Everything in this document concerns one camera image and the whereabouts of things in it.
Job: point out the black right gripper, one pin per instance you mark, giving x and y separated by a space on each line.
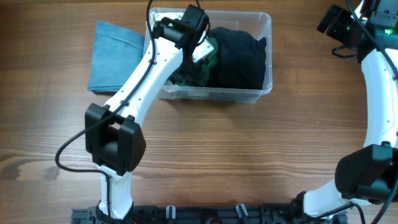
342 18

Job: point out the right clear rail clip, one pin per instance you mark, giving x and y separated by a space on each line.
241 210

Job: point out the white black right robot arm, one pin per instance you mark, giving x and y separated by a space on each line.
369 175

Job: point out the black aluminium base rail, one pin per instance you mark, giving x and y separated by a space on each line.
266 213

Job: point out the black garment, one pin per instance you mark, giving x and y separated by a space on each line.
241 60

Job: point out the clear rail clip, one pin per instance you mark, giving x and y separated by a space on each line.
241 210
170 212

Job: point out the green garment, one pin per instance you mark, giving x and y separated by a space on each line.
208 63

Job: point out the clear plastic storage bin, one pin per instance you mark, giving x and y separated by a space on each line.
258 24

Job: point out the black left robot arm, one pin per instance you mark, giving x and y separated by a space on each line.
114 137

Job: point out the cream garment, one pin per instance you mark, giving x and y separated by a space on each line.
158 16

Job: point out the left clear rail clip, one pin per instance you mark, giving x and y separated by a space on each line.
170 212

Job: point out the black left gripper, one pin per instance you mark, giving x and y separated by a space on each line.
188 74

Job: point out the blue folded towel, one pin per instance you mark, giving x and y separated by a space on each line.
117 52

